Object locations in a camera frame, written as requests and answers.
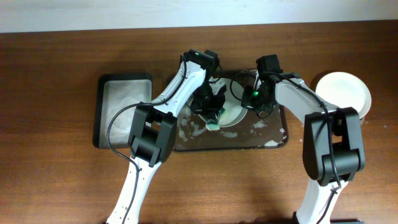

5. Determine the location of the green sponge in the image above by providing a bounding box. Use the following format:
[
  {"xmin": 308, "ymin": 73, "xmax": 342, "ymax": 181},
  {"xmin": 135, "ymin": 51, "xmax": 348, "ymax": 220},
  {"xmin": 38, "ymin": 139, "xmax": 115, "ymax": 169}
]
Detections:
[{"xmin": 205, "ymin": 108, "xmax": 228, "ymax": 131}]

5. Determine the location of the white plate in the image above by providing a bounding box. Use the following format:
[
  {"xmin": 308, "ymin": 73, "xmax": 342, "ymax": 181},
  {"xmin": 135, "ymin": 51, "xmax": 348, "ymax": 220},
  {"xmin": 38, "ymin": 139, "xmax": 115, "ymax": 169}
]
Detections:
[
  {"xmin": 210, "ymin": 78, "xmax": 248, "ymax": 128},
  {"xmin": 315, "ymin": 72, "xmax": 372, "ymax": 119}
]

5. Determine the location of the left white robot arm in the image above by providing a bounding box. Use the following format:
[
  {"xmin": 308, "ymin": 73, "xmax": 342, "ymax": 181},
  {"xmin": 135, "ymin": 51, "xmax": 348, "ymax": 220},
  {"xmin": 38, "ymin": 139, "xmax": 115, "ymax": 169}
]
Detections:
[{"xmin": 106, "ymin": 49, "xmax": 226, "ymax": 224}]

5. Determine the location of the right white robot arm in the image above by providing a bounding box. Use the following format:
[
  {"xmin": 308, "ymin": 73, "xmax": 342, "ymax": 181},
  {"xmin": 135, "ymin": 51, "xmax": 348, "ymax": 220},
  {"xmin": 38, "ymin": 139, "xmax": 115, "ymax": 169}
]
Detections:
[{"xmin": 241, "ymin": 72, "xmax": 365, "ymax": 223}]

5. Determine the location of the centre black dish tray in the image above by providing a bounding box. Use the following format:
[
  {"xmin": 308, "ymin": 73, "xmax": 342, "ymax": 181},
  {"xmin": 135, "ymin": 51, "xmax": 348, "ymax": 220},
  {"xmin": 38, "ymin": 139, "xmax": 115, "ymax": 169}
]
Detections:
[{"xmin": 164, "ymin": 68, "xmax": 289, "ymax": 152}]

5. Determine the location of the left black soapy tray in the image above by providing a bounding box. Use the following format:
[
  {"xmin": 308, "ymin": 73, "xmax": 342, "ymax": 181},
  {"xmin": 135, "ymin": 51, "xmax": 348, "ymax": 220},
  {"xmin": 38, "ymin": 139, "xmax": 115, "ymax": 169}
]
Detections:
[{"xmin": 92, "ymin": 73, "xmax": 152, "ymax": 149}]

